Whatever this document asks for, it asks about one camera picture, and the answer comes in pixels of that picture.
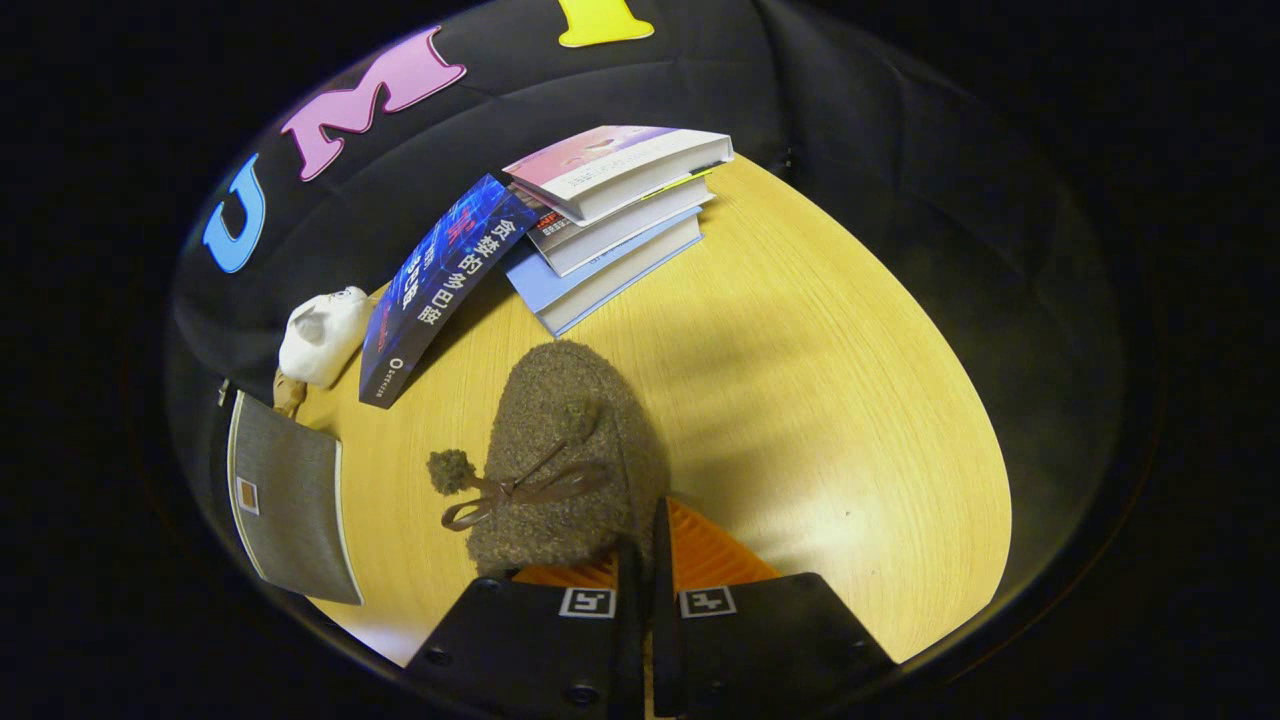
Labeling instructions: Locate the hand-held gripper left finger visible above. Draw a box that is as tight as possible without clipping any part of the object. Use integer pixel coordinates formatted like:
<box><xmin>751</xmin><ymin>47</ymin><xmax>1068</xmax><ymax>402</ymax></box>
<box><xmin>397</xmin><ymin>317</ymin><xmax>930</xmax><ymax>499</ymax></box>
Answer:
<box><xmin>405</xmin><ymin>540</ymin><xmax>646</xmax><ymax>720</ymax></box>

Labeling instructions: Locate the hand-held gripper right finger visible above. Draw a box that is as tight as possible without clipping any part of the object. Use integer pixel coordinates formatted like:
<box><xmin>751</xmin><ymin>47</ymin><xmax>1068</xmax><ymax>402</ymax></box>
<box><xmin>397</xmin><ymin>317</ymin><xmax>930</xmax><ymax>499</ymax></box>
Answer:
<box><xmin>652</xmin><ymin>497</ymin><xmax>896</xmax><ymax>720</ymax></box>

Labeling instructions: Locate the brown fuzzy shoe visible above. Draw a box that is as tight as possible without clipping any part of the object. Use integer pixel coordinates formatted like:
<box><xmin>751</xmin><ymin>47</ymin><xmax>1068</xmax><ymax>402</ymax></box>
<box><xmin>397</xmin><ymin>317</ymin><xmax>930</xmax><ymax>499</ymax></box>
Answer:
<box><xmin>427</xmin><ymin>340</ymin><xmax>669</xmax><ymax>579</ymax></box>

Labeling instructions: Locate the grey fabric storage box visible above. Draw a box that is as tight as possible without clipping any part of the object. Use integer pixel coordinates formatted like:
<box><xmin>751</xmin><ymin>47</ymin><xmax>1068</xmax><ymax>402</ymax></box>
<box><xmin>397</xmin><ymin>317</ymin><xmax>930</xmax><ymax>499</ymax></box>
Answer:
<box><xmin>226</xmin><ymin>390</ymin><xmax>364</xmax><ymax>607</ymax></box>

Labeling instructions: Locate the light blue book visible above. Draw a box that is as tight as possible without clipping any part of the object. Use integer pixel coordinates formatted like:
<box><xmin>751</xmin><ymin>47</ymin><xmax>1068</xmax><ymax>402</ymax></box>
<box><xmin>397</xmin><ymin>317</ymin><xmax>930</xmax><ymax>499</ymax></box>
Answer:
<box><xmin>503</xmin><ymin>215</ymin><xmax>704</xmax><ymax>339</ymax></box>

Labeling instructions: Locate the white book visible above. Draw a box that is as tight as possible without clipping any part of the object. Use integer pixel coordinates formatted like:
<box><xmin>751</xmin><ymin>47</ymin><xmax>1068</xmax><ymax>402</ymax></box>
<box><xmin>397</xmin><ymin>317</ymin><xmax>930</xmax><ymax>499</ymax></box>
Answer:
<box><xmin>527</xmin><ymin>175</ymin><xmax>716</xmax><ymax>278</ymax></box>

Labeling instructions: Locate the dark blue book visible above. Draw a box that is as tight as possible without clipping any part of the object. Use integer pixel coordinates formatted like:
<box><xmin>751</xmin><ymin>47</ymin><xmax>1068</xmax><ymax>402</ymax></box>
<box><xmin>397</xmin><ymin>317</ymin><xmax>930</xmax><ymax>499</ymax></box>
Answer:
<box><xmin>359</xmin><ymin>174</ymin><xmax>543</xmax><ymax>410</ymax></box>

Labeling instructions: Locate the white plush toy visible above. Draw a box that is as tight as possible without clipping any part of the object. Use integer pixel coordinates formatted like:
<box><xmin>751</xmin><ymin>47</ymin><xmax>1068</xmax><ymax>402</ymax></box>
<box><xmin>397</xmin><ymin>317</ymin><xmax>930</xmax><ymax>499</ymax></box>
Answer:
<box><xmin>278</xmin><ymin>287</ymin><xmax>373</xmax><ymax>389</ymax></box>

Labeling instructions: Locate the black backdrop cloth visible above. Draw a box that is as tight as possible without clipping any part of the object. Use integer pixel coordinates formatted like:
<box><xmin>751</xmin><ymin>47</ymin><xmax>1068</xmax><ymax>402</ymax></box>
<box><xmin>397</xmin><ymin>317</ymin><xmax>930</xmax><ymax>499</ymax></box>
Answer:
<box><xmin>165</xmin><ymin>0</ymin><xmax>1131</xmax><ymax>621</ymax></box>

